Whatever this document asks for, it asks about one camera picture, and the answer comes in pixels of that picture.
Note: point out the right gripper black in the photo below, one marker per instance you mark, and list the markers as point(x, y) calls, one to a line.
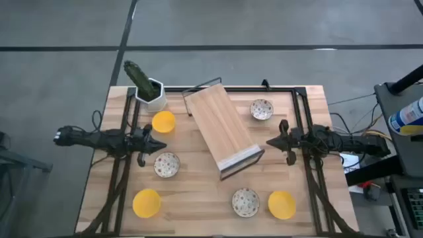
point(290, 142)

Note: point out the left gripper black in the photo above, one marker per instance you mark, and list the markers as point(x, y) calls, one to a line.
point(142, 142)

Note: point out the floral ceramic mini bowl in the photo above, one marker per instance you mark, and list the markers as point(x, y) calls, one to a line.
point(245, 202)
point(261, 109)
point(167, 164)

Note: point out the yellow plastic mini bowl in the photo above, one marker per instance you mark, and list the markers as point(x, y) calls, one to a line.
point(163, 121)
point(282, 205)
point(146, 203)

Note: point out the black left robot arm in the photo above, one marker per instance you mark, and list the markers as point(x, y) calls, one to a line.
point(99, 141)

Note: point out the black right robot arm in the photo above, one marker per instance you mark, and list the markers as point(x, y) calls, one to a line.
point(360, 145)

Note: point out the white hexagonal plant pot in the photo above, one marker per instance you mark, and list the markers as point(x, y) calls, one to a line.
point(157, 104)

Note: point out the small black clamp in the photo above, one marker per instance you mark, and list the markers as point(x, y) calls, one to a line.
point(265, 84)

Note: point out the green cactus plant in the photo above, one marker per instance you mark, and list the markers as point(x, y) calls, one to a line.
point(138, 78)

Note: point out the white paper sheet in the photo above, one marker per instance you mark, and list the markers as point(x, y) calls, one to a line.
point(350, 163)

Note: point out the small red object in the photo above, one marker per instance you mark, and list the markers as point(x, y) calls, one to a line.
point(365, 184)

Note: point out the black crossbar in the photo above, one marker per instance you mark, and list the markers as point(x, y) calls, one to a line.
point(373, 172)

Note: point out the grey equipment cart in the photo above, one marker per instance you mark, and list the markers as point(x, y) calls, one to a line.
point(390, 109)

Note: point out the blue white wipes canister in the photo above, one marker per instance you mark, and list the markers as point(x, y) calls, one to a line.
point(408, 117)

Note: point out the grey metal stand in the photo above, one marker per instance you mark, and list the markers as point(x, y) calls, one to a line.
point(20, 165)

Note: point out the black pole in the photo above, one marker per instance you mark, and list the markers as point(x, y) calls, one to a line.
point(406, 81)

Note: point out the grey box with green grid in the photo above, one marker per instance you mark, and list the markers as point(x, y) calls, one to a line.
point(409, 205)

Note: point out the black metal rig frame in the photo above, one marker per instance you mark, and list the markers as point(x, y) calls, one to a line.
point(248, 89)

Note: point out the wooden shelf with black frame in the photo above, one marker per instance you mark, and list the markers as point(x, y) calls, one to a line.
point(218, 125)

